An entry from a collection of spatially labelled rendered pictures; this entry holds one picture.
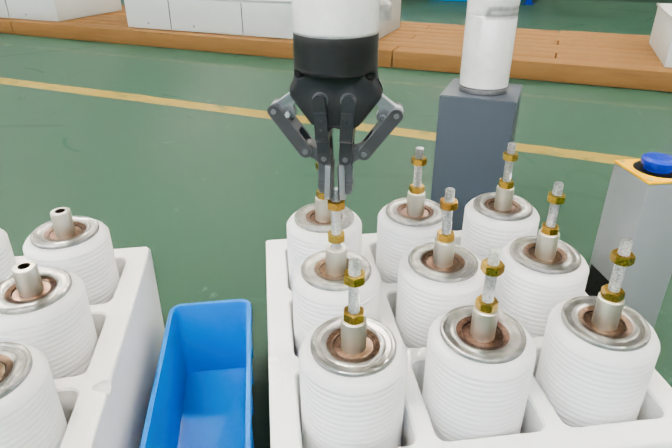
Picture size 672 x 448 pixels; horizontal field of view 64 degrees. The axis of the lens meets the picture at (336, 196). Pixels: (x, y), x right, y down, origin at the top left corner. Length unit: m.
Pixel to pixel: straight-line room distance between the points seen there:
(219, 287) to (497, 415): 0.62
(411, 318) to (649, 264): 0.33
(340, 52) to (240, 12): 2.52
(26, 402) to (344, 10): 0.40
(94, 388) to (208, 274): 0.49
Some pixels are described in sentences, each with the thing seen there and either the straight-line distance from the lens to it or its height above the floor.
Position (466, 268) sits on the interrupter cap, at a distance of 0.60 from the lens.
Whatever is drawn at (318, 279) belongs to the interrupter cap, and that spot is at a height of 0.25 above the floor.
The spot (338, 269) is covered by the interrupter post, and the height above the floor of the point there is 0.26.
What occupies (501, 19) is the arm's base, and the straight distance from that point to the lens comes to 1.04.
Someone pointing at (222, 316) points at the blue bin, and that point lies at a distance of 0.79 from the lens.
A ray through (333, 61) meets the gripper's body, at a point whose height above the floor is 0.48.
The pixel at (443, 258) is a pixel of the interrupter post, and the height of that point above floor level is 0.26.
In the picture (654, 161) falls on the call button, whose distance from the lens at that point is 0.75.
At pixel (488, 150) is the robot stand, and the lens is 1.07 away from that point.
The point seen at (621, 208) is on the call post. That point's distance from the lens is 0.77.
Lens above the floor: 0.58
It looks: 26 degrees down
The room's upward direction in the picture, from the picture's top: straight up
